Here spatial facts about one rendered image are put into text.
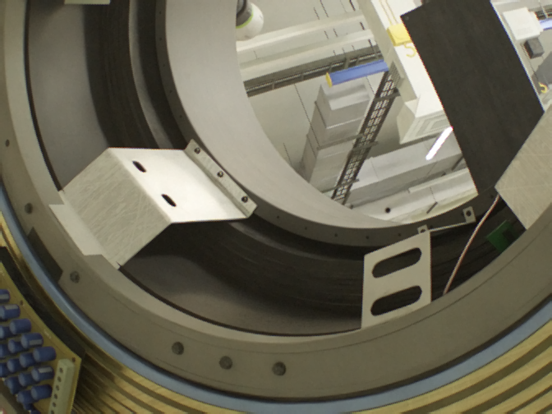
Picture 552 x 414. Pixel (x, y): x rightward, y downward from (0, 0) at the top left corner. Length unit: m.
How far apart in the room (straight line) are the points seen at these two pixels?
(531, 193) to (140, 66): 0.80
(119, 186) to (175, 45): 0.35
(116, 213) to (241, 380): 0.35
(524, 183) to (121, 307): 0.54
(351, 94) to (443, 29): 7.10
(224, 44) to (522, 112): 0.70
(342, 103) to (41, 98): 7.70
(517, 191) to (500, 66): 1.00
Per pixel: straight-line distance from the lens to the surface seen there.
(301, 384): 0.87
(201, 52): 1.45
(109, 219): 1.14
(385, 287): 0.89
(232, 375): 0.92
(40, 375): 1.06
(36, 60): 1.31
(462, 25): 1.86
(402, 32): 4.97
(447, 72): 1.84
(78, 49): 1.39
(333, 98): 8.88
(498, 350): 0.75
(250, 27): 1.98
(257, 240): 1.17
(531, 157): 0.84
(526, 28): 7.14
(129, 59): 1.37
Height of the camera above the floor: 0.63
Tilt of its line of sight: 13 degrees up
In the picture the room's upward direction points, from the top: 20 degrees counter-clockwise
